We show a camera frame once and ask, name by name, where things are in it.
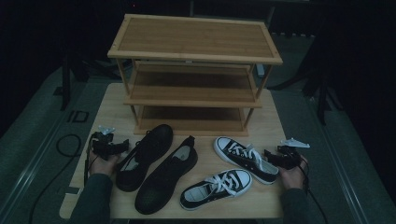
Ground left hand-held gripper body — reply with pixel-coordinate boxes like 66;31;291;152
89;125;118;161

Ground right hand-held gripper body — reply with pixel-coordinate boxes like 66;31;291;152
277;137;311;171

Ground black mesh shoe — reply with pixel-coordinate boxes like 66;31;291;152
115;123;174;193
134;135;199;216

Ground black white canvas sneaker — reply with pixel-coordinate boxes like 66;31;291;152
179;168;253;212
213;135;280;186

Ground wooden shoe rack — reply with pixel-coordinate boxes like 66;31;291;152
106;13;284;138

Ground dark metal stand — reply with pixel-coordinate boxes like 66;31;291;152
317;71;332;126
60;55;73;111

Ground left hand-held gripper cable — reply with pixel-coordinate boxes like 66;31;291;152
83;139;96;188

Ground hand-held gripper cable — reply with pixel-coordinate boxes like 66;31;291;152
83;139;96;188
297;157;330;224

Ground right hand-held gripper cable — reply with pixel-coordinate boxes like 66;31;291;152
297;157;330;224

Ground black floor cable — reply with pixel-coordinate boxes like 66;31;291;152
28;133;83;224

